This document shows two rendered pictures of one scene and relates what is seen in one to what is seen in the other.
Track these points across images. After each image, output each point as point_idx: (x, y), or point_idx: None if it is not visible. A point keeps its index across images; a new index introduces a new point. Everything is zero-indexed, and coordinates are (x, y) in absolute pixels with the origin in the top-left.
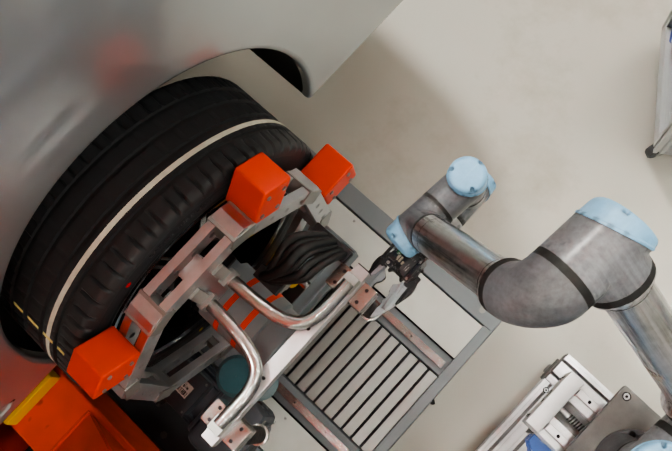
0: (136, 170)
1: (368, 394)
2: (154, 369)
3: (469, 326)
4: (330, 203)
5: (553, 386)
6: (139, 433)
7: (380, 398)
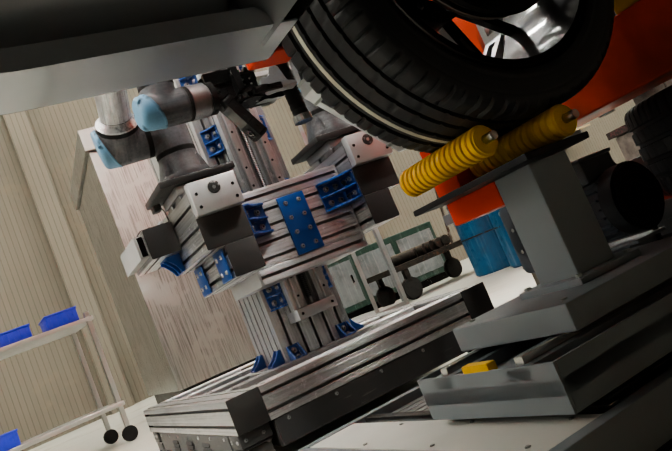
0: None
1: None
2: (498, 36)
3: (323, 442)
4: (467, 444)
5: (210, 208)
6: (574, 102)
7: None
